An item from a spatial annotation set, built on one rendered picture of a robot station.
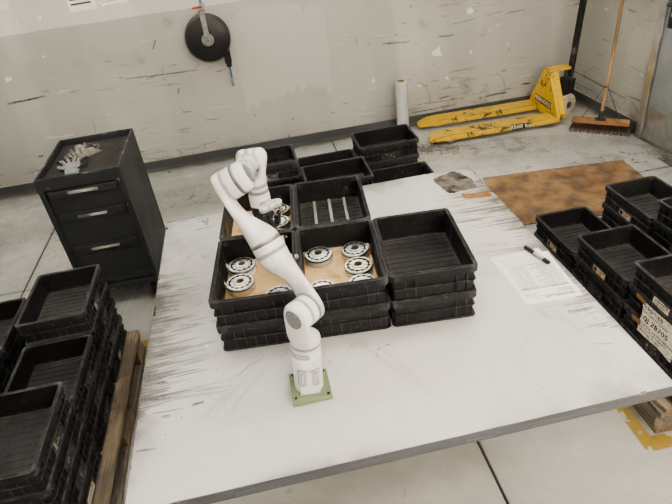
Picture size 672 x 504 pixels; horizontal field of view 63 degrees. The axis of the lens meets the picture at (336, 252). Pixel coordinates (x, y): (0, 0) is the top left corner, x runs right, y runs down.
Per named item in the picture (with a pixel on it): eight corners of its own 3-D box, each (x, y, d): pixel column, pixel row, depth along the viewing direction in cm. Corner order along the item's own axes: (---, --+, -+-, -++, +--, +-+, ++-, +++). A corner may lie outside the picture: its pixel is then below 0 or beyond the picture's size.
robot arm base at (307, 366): (325, 392, 170) (322, 350, 162) (295, 396, 170) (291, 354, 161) (321, 371, 178) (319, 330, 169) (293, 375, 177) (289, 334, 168)
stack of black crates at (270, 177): (301, 201, 398) (292, 143, 373) (307, 221, 373) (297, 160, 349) (247, 211, 395) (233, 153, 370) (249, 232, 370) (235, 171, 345)
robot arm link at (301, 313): (303, 313, 151) (307, 360, 160) (324, 296, 157) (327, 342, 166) (278, 302, 156) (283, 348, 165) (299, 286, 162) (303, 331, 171)
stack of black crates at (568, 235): (621, 278, 288) (629, 242, 275) (567, 290, 285) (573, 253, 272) (579, 239, 321) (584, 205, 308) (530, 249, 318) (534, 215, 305)
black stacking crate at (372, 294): (390, 306, 187) (388, 279, 180) (304, 318, 186) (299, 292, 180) (373, 244, 220) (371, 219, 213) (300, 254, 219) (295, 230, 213)
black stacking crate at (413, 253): (477, 293, 187) (478, 266, 181) (391, 306, 187) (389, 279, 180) (447, 233, 220) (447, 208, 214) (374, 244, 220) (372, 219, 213)
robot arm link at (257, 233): (202, 178, 150) (250, 258, 154) (231, 161, 149) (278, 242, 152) (213, 176, 159) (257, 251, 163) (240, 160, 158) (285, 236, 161)
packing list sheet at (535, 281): (588, 294, 197) (588, 293, 197) (527, 307, 195) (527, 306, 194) (543, 246, 224) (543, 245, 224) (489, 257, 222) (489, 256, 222)
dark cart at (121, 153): (165, 297, 343) (118, 166, 293) (92, 311, 339) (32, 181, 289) (172, 247, 393) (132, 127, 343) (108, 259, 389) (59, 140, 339)
